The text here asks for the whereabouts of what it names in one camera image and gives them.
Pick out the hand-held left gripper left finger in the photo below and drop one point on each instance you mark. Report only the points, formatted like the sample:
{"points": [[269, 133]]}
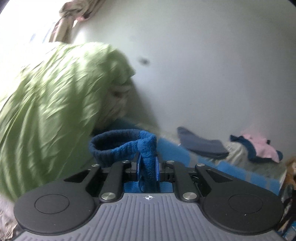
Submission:
{"points": [[139, 166]]}

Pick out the blue and navy fleece jacket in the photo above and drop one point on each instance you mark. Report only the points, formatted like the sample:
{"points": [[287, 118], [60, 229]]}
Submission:
{"points": [[148, 153]]}

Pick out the green cloth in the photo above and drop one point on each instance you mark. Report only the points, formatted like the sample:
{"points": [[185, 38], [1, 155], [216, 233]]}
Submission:
{"points": [[50, 111]]}

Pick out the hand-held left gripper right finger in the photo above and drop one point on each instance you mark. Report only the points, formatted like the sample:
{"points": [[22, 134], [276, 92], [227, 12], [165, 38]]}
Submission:
{"points": [[157, 169]]}

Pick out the pink and navy garment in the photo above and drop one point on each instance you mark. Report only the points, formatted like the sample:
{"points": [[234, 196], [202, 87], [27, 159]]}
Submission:
{"points": [[259, 146]]}

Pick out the beige floral curtain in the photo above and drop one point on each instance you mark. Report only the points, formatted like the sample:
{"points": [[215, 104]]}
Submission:
{"points": [[69, 16]]}

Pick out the grey-blue garment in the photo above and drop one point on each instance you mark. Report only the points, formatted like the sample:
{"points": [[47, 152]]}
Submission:
{"points": [[203, 144]]}

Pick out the brown teddy bear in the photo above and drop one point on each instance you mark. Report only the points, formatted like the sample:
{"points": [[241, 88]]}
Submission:
{"points": [[291, 171]]}

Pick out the grey velvet headboard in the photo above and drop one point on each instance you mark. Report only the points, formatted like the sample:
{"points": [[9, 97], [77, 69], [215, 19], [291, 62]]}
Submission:
{"points": [[240, 153]]}

